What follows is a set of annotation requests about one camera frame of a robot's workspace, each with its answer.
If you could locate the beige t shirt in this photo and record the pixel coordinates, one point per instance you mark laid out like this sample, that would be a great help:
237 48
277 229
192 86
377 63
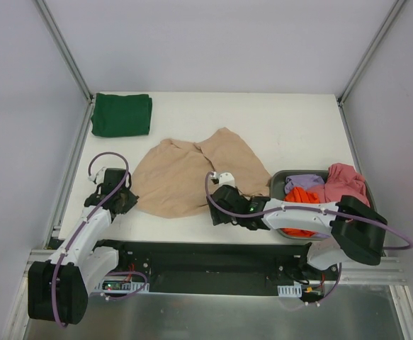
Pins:
169 180

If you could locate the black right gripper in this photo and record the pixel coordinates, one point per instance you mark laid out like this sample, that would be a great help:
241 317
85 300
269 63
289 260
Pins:
219 207

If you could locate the pink t shirt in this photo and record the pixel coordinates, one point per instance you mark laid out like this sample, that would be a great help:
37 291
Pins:
342 180

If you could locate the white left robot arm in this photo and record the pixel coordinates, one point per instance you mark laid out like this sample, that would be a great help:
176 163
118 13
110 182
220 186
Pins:
59 287

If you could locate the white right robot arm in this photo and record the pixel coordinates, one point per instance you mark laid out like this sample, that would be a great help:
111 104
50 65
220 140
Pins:
348 230

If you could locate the orange t shirt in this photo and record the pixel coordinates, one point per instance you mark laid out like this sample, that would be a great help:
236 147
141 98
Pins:
300 195

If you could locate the grey plastic bin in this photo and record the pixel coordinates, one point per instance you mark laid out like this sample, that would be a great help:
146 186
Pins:
277 190

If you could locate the left aluminium corner post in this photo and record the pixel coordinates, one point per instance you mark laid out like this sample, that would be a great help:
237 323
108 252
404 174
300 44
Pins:
63 48

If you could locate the right aluminium corner post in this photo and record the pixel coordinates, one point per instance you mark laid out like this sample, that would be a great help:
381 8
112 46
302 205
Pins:
381 33

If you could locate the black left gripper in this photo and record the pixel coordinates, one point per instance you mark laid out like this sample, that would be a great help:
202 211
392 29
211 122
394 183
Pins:
122 202

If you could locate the aluminium corner post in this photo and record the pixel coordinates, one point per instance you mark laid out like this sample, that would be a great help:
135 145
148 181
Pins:
381 33
63 48

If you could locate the white slotted cable duct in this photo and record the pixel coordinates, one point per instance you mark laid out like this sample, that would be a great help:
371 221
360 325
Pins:
289 291

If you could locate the lilac t shirt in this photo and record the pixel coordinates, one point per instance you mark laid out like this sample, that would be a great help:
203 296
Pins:
304 181

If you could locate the folded green t shirt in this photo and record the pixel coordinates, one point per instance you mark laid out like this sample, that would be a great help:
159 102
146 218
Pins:
121 116

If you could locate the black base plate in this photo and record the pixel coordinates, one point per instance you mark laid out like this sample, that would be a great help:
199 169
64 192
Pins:
217 269

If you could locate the aluminium frame rail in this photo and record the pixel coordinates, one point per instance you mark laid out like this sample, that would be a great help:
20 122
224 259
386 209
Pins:
386 273

